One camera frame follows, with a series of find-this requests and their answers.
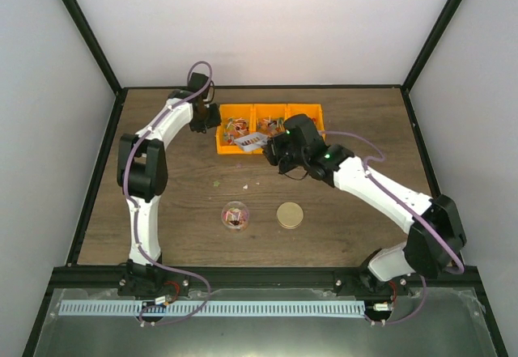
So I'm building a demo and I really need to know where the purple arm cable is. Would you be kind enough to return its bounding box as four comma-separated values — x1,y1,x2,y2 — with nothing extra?
123,61,214,329
319,130,465,328

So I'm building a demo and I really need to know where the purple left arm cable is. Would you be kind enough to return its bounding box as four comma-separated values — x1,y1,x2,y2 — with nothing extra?
123,61,214,329

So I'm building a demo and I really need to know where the gold round jar lid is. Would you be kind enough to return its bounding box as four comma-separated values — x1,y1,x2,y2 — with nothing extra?
276,202,304,229

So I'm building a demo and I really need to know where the orange bin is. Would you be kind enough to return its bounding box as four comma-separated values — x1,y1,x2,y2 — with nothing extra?
215,104,256,155
250,104,287,137
286,104,325,131

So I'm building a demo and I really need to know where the light blue slotted cable duct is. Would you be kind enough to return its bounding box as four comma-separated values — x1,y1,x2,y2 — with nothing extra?
58,300,365,318

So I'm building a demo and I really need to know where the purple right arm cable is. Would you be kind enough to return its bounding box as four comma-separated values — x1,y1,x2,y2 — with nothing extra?
319,130,465,328

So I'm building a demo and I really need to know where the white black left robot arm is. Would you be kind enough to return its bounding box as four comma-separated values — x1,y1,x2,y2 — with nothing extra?
117,71,221,295

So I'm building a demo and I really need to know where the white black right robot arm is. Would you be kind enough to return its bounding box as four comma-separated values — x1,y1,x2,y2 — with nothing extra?
262,114,467,295

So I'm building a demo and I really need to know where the clear glass jar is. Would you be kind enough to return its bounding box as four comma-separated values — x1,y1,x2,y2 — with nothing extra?
221,201,250,232

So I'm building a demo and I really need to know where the white slotted plastic scoop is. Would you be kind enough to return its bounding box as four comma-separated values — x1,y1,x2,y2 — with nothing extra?
234,132,269,152

